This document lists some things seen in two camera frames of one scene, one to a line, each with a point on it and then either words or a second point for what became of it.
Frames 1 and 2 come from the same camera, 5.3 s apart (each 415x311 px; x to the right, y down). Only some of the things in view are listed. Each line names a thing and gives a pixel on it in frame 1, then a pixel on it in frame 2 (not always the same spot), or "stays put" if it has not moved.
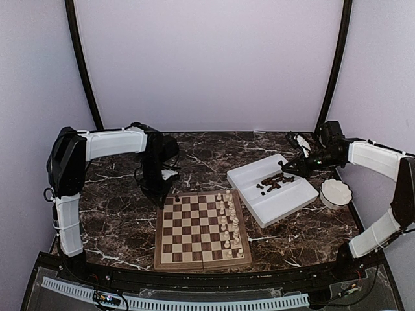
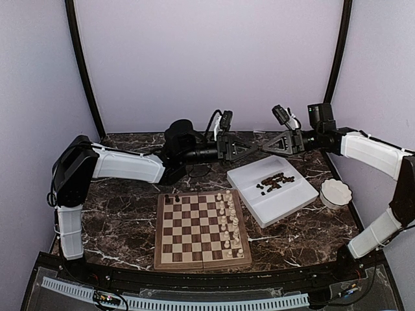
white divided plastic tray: x=268 y=207 stays put
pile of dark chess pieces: x=274 y=181 stays put
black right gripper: x=303 y=169 -> x=290 y=141
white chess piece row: x=230 y=225 stays put
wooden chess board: x=201 y=230 stays put
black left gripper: x=157 y=192 -> x=231 y=142
